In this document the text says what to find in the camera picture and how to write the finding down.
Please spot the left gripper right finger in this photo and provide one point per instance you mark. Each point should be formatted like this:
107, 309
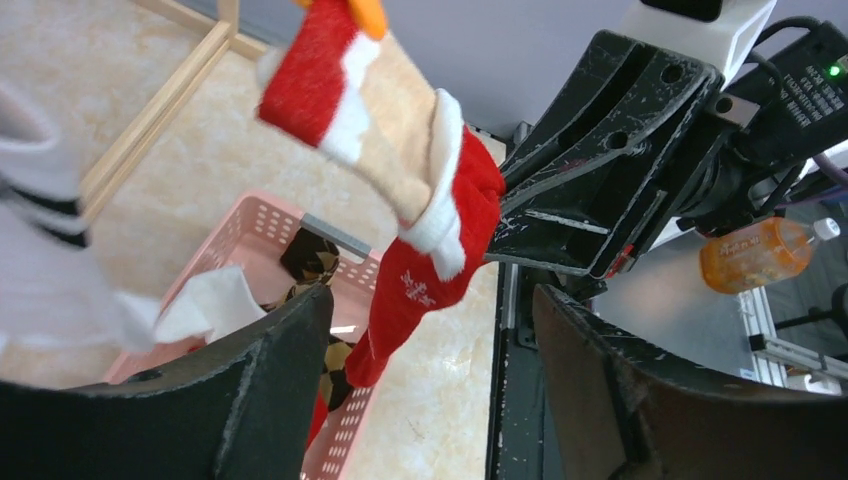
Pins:
624, 408

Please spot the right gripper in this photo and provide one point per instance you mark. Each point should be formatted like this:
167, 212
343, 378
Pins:
639, 136

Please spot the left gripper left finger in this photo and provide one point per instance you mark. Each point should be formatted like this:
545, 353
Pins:
239, 408

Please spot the red christmas sock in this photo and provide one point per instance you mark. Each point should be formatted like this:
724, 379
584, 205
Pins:
368, 108
320, 413

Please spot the orange bottle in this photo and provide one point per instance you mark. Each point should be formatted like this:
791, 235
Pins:
767, 252

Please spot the pink plastic basket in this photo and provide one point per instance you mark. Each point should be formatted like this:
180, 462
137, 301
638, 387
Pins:
284, 252

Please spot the striped white sock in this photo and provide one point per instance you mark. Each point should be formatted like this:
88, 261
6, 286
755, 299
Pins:
53, 292

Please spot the wooden drying rack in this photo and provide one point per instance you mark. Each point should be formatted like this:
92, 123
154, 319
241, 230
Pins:
220, 35

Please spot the orange clothes peg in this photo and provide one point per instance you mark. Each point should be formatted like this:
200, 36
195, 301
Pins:
342, 21

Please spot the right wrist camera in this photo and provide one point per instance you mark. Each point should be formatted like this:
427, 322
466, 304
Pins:
719, 33

